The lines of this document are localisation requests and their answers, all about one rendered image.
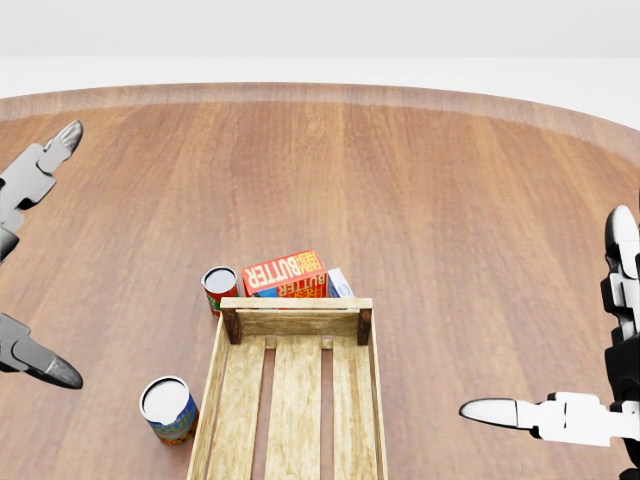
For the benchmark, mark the wooden slat tray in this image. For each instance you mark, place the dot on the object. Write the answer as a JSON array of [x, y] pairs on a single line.
[[292, 395]]

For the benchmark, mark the red and green tin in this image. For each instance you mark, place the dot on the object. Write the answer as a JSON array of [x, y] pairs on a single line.
[[220, 289]]

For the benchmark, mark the blue and orange soup tin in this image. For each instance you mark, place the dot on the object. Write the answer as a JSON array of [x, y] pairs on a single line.
[[170, 407]]

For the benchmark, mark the white and blue box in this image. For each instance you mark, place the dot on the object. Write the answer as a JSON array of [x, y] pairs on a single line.
[[341, 289]]

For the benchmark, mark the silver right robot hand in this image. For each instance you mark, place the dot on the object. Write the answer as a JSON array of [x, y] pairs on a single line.
[[575, 417]]

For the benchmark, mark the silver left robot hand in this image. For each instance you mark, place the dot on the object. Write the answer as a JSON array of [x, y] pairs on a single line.
[[25, 180]]

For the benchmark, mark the red butter box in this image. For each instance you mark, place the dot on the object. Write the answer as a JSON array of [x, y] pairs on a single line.
[[284, 275]]

